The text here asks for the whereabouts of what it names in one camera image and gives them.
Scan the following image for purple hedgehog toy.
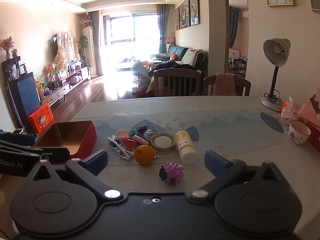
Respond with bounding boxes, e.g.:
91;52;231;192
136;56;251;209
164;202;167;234
159;162;186;184

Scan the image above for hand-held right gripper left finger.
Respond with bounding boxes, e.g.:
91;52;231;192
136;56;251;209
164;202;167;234
32;150;124;203

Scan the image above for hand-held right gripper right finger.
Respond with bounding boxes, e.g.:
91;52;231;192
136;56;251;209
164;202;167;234
188;150;292;203

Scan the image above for television with patterned cloth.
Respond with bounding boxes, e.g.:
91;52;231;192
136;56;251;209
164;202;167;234
52;31;81;68

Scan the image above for round clear ink bottle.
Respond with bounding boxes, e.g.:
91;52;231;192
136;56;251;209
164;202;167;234
143;129;158;141

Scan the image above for grey bag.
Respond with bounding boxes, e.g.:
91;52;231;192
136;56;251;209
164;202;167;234
130;60;151;91

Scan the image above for white bottle with yellow label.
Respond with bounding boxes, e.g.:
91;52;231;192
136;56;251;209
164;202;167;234
175;130;197;165

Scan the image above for large framed wall picture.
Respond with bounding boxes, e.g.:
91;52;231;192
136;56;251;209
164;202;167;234
189;0;200;27

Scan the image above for black clothes pile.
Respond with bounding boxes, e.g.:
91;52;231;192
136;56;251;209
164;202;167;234
149;61;198;77

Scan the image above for pink bag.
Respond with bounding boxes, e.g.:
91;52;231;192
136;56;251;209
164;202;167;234
297;88;320;128

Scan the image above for white cup with red print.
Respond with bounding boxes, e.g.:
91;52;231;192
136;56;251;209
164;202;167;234
288;119;311;145

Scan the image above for orange gift box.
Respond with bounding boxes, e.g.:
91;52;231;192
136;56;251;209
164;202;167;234
28;103;54;134

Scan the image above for tissue pack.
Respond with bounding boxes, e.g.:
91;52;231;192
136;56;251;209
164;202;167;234
280;97;299;126

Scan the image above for wooden slatted dining chair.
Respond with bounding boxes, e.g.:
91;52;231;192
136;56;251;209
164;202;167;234
153;68;202;97

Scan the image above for grey desk lamp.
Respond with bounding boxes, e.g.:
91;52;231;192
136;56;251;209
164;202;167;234
261;38;291;113

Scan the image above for vase of pink flowers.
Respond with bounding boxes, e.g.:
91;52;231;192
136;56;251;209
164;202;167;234
0;36;15;60

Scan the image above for round metal tin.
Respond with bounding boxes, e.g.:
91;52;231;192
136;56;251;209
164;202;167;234
150;132;176;154

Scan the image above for orange fruit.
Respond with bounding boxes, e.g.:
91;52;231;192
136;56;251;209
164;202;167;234
134;145;156;166

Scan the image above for wooden television cabinet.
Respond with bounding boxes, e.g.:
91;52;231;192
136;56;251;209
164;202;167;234
39;66;92;106

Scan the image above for pink tube with yellow cap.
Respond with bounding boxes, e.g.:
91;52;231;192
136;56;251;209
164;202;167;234
132;135;149;146

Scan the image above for medium framed wall picture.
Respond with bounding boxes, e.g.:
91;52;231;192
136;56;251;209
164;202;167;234
179;0;190;29

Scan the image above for white sunglasses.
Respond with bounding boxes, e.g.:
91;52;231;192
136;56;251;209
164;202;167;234
108;135;134;161

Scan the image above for red gift box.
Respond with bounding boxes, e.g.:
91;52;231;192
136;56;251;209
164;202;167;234
306;121;320;152

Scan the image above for blue board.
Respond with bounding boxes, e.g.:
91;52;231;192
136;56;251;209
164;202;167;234
7;72;42;133

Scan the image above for grey blue curtain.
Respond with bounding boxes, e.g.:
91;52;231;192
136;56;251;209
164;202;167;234
156;3;171;53

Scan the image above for small pink ribbed box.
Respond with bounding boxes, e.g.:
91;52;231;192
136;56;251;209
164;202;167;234
116;129;130;141

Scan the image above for green potted plant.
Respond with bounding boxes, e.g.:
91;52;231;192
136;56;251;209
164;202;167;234
78;34;90;61

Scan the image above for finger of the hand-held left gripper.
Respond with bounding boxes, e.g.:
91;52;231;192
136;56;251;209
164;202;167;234
0;147;71;177
0;131;43;156

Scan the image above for white standing air conditioner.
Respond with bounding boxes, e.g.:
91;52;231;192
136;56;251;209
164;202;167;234
82;26;97;78

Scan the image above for pink towel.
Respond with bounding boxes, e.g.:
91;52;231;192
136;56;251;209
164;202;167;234
215;73;236;96

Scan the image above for printed tablecloth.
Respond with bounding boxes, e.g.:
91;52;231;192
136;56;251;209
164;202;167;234
71;95;320;207

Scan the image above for dark green sofa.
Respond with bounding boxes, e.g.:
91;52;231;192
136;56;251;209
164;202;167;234
151;45;208;78

